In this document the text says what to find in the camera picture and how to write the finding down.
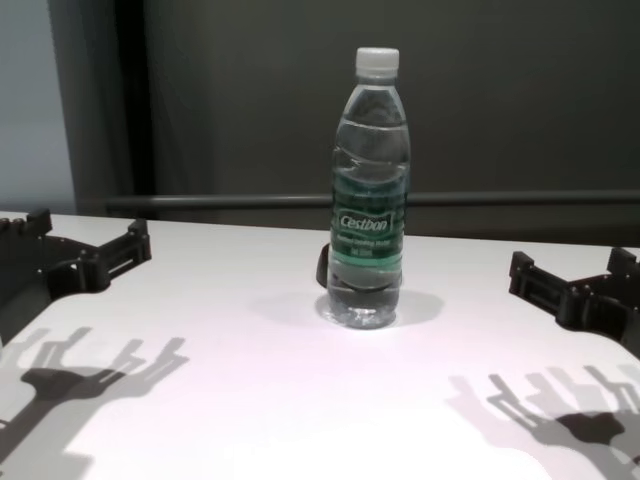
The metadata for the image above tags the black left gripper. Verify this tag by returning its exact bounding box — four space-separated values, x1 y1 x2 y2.
0 208 152 342

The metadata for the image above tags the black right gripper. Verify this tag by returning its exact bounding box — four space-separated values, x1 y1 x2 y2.
508 247 640 359

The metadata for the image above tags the small black object behind bottle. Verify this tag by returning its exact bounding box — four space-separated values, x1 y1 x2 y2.
314 242 334 290

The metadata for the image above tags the clear water bottle green label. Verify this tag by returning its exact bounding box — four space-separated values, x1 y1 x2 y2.
322 46 412 330

